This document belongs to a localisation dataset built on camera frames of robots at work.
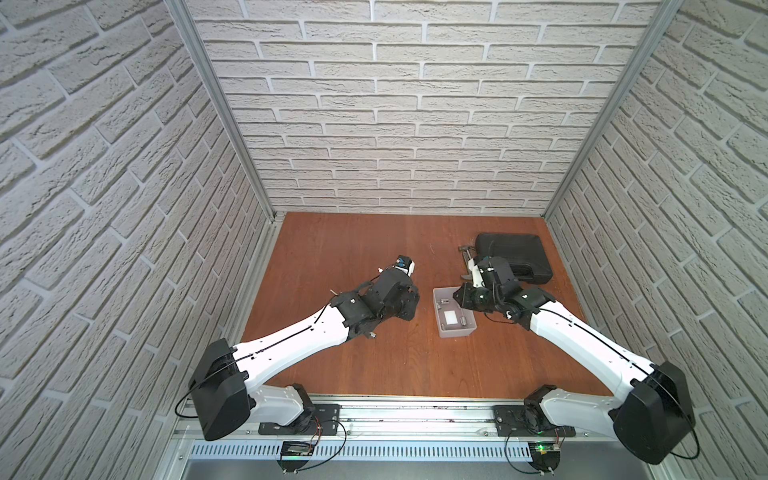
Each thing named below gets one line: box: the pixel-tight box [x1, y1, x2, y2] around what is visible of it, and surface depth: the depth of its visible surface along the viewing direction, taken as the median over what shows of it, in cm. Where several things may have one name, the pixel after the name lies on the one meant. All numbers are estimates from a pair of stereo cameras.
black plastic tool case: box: [475, 233, 553, 285], surface depth 104 cm
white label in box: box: [444, 310, 458, 325], surface depth 94 cm
